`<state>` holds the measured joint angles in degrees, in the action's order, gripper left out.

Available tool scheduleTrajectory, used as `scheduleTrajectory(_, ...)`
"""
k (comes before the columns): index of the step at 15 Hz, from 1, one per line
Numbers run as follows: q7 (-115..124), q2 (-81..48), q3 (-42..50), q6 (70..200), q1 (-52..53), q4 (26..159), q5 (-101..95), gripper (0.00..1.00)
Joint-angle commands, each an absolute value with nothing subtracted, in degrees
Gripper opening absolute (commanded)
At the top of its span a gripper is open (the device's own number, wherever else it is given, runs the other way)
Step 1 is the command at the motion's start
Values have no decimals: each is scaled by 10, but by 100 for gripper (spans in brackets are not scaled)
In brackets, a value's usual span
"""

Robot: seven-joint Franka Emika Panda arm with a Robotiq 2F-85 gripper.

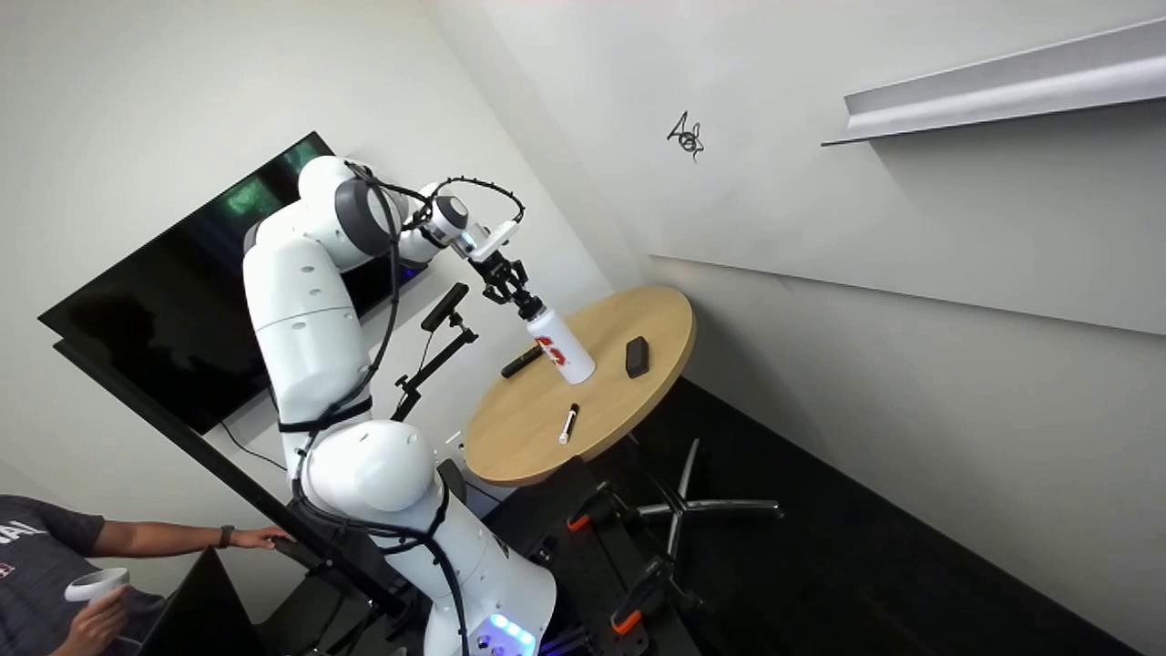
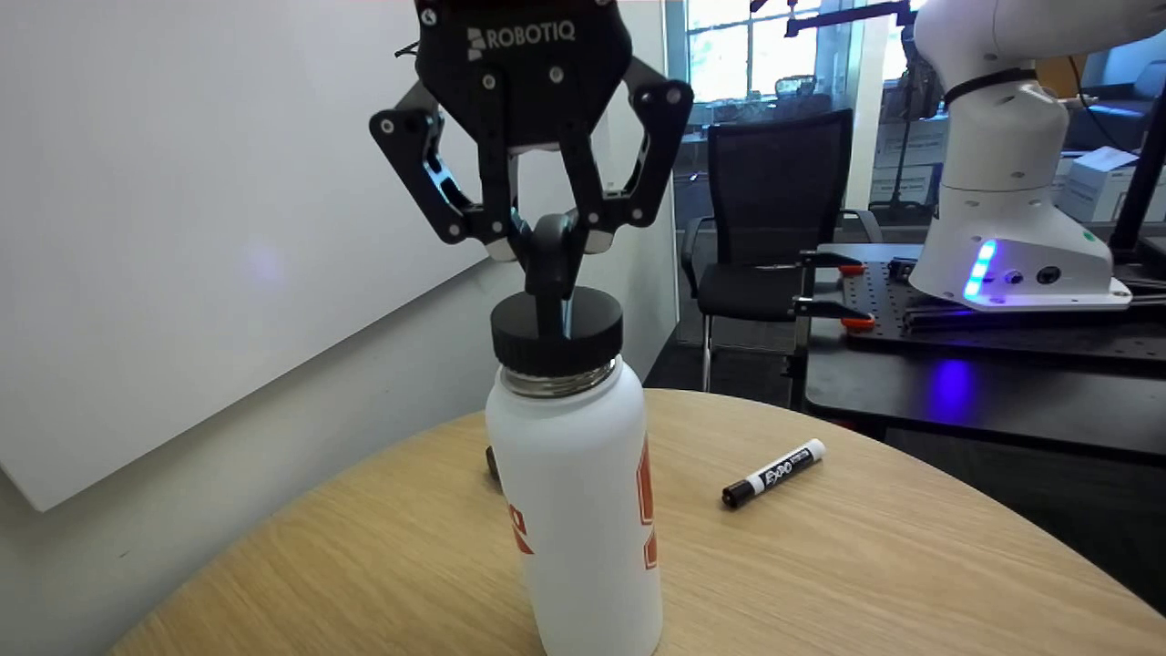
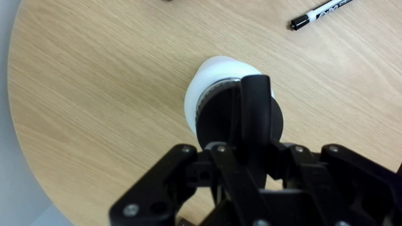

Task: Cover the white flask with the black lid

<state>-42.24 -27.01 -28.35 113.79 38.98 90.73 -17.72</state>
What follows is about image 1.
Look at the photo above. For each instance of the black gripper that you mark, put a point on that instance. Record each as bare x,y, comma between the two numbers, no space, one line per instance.
504,276

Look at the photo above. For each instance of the black flask lid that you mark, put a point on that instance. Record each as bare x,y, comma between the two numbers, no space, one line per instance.
533,315

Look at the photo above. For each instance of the white handheld controller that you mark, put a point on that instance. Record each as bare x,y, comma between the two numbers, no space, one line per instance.
96,584

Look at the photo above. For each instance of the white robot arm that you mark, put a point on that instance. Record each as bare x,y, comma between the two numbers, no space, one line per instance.
302,303

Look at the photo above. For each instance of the person left forearm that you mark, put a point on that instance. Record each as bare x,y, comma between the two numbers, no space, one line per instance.
170,539

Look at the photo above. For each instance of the black laptop lid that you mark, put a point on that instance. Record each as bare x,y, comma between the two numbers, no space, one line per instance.
200,614

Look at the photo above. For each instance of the person left hand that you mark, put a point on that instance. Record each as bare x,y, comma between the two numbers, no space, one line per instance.
261,539

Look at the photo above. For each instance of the person right hand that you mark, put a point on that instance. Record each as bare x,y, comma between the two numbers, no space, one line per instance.
90,626

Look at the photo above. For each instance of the small black bar object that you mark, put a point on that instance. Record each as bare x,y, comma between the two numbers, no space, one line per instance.
522,362

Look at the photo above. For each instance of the round wooden table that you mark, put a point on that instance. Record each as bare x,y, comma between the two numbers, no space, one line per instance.
607,401

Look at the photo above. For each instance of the black white marker pen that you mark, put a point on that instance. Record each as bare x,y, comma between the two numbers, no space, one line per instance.
571,426

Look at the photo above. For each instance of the large black panel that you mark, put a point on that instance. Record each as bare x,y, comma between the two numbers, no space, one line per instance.
159,315

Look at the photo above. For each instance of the dark wristband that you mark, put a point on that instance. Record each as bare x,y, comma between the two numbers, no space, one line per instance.
226,535

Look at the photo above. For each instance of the large whiteboard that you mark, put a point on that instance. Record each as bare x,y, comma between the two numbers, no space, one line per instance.
972,231

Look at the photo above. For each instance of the grey whiteboard tray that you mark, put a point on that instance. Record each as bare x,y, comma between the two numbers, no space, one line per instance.
997,96

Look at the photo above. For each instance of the person in dark shirt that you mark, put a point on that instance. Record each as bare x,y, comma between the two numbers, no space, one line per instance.
38,570

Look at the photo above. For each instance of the black camera on stand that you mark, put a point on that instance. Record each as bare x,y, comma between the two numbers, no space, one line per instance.
442,308

